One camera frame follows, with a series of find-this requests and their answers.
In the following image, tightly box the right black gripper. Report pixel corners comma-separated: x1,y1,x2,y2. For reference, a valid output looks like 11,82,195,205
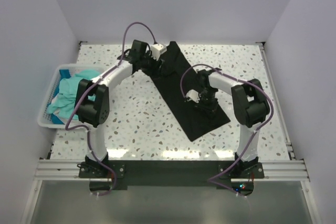
194,87,218,120

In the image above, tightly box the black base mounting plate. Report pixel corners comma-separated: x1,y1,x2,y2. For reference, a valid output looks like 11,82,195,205
77,159,265,195

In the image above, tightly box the blue t shirt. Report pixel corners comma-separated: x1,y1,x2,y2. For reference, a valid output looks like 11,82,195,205
59,69,71,80

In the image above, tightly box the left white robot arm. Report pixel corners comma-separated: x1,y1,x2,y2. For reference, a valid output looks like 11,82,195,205
66,40,167,178

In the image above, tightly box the white plastic laundry basket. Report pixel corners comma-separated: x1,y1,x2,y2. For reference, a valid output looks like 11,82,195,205
37,63,104,130

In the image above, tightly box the aluminium frame rail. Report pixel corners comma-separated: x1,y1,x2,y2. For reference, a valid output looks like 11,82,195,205
34,159,83,181

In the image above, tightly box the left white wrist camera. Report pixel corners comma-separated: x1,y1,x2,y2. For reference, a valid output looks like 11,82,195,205
150,43,167,60

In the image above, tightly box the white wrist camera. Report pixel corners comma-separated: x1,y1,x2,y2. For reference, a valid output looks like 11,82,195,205
150,43,167,60
185,89,200,103

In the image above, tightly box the teal t shirt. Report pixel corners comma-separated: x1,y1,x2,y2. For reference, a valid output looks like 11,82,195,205
47,69,100,119

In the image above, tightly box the black t shirt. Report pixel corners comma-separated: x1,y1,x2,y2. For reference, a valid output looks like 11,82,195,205
150,41,230,142

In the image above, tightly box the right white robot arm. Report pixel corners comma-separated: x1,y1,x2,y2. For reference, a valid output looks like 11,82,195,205
187,69,274,178

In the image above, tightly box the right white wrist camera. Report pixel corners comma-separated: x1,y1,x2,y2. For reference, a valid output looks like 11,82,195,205
185,89,200,103

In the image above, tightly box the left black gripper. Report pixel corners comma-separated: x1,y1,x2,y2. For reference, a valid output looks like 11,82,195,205
140,50,164,79

